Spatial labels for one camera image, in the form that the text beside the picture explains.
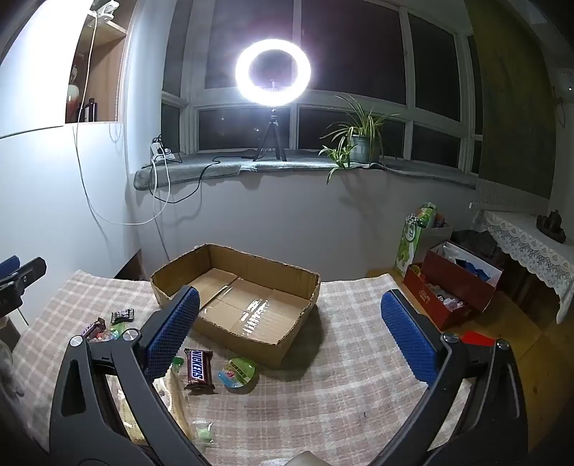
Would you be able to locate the lace covered side table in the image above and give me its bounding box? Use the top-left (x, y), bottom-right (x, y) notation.
top-left (475, 210), bottom-right (574, 323)

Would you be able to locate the person's left forearm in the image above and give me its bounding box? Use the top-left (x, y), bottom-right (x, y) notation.
top-left (0, 336), bottom-right (25, 404)

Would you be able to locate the green carton box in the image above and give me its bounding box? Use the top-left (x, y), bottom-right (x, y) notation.
top-left (395, 203), bottom-right (453, 277)

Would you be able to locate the red and white vase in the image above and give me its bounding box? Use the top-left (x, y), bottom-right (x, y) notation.
top-left (66, 54), bottom-right (86, 123)

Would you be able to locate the short white cable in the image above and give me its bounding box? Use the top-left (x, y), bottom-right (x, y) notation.
top-left (151, 159), bottom-right (173, 204)

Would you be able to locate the wooden shelf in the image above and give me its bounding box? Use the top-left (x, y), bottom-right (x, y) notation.
top-left (65, 0), bottom-right (131, 124)

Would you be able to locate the green jelly cup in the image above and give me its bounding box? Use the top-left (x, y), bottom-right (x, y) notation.
top-left (218, 357), bottom-right (258, 394)

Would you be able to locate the dark cloth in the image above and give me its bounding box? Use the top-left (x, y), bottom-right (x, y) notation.
top-left (451, 228), bottom-right (512, 270)

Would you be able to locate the dark ornament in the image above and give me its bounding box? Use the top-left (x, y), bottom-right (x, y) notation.
top-left (537, 208), bottom-right (568, 244)

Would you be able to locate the large brown chocolate bar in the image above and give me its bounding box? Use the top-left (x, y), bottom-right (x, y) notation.
top-left (183, 348), bottom-right (217, 395)

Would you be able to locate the long white cable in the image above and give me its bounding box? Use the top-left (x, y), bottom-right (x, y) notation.
top-left (72, 11), bottom-right (157, 225)

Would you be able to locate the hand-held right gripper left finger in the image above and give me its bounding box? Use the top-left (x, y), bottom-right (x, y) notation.
top-left (49, 287), bottom-right (211, 466)

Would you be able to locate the black cable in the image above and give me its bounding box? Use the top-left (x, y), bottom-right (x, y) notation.
top-left (148, 150), bottom-right (258, 265)

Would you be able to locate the small red-brown chocolate bar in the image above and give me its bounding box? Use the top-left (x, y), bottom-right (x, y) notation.
top-left (83, 317), bottom-right (107, 342)

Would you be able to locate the white clip lamp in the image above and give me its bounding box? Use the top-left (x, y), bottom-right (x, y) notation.
top-left (87, 0), bottom-right (121, 21)

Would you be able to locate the red cardboard box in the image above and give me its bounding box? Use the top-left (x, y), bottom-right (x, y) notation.
top-left (402, 244), bottom-right (503, 330)

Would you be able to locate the red envelope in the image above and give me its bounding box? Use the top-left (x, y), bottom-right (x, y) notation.
top-left (460, 331), bottom-right (496, 348)

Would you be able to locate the clear cracker packet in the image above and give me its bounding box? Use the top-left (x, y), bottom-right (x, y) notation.
top-left (110, 372), bottom-right (193, 444)

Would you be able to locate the plaid tablecloth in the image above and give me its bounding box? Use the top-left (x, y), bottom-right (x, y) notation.
top-left (13, 269), bottom-right (498, 466)

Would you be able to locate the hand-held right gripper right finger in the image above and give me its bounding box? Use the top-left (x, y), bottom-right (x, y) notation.
top-left (368, 289), bottom-right (530, 466)

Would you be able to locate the potted spider plant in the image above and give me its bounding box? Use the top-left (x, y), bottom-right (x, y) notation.
top-left (318, 94), bottom-right (402, 184)

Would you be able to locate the dark curtain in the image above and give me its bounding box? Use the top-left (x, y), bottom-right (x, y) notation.
top-left (464, 0), bottom-right (561, 200)

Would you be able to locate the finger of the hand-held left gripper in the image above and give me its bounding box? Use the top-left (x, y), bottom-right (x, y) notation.
top-left (0, 255), bottom-right (21, 282)
top-left (0, 257), bottom-right (48, 296)

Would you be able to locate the ring light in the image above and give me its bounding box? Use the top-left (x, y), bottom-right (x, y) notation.
top-left (235, 38), bottom-right (312, 108)

